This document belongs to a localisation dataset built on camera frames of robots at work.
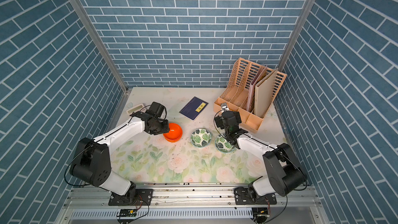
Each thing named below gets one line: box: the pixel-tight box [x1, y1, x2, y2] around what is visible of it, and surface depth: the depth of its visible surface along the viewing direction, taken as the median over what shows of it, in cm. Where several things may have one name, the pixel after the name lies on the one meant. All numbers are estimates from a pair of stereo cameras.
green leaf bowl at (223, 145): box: [214, 133, 236, 154], surface depth 91 cm
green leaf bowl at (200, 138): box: [190, 128, 212, 148], surface depth 94 cm
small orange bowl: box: [162, 122, 183, 143], surface depth 92 cm
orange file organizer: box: [213, 57, 288, 134], surface depth 101 cm
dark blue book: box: [178, 96, 209, 122], surface depth 110 cm
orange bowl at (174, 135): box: [162, 126, 183, 143], surface depth 92 cm
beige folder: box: [253, 67, 279, 119], surface depth 90 cm
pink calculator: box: [125, 103, 147, 115], surface depth 106 cm
